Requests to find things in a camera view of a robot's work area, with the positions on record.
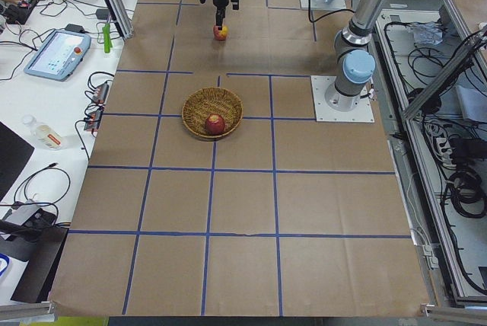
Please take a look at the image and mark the teach pendant near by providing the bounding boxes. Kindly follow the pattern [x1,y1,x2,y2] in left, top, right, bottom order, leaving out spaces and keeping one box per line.
[24,29,91,82]

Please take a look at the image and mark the woven wicker basket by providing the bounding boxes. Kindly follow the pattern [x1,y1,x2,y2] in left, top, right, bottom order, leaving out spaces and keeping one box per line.
[182,87,243,140]

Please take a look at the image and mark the black power adapter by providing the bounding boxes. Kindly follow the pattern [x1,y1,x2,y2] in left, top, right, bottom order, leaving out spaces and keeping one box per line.
[95,8,110,21]

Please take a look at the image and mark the clear plastic bottle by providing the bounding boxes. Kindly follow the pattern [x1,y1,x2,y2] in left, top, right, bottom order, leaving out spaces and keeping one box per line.
[22,114,66,150]

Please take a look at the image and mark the dark red apple in basket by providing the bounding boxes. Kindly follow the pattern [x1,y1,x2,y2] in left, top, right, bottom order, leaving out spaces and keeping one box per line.
[205,113,225,136]

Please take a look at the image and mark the red yellow apple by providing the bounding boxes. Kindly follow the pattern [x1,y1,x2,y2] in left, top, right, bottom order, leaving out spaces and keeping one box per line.
[213,25,228,41]

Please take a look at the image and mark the reach grabber stick green handle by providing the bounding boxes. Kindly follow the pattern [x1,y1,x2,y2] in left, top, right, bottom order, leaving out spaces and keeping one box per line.
[102,0,126,53]

